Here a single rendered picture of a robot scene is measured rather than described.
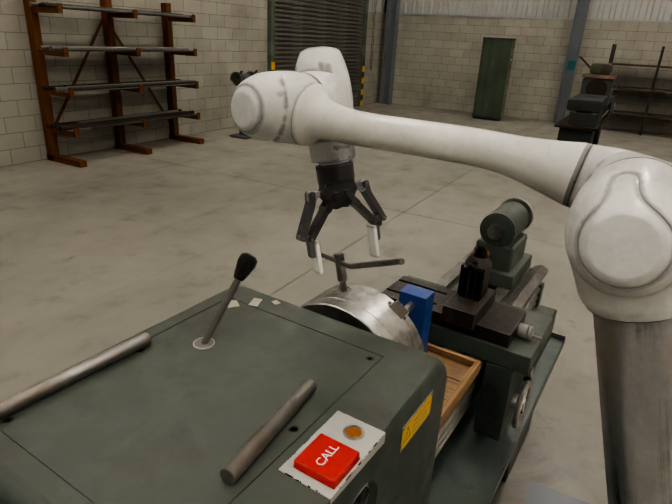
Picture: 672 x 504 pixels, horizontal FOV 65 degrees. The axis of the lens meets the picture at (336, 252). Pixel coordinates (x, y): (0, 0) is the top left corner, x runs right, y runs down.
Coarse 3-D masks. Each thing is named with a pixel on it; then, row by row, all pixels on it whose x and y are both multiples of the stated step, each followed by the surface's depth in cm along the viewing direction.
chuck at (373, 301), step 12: (336, 288) 116; (360, 288) 114; (372, 288) 115; (348, 300) 109; (360, 300) 109; (372, 300) 110; (384, 300) 112; (372, 312) 107; (384, 312) 108; (384, 324) 106; (396, 324) 108; (408, 324) 110; (396, 336) 106; (408, 336) 109; (420, 348) 111
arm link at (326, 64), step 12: (312, 48) 95; (324, 48) 95; (300, 60) 96; (312, 60) 94; (324, 60) 94; (336, 60) 95; (300, 72) 96; (312, 72) 93; (324, 72) 94; (336, 72) 95; (324, 84) 92; (336, 84) 94; (348, 84) 97; (336, 96) 94; (348, 96) 98
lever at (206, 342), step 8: (232, 288) 87; (232, 296) 87; (224, 304) 87; (216, 312) 87; (224, 312) 88; (216, 320) 87; (208, 328) 87; (208, 336) 87; (200, 344) 87; (208, 344) 87
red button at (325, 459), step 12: (312, 444) 66; (324, 444) 66; (336, 444) 66; (300, 456) 64; (312, 456) 64; (324, 456) 64; (336, 456) 64; (348, 456) 64; (300, 468) 63; (312, 468) 62; (324, 468) 62; (336, 468) 62; (348, 468) 63; (324, 480) 61; (336, 480) 61
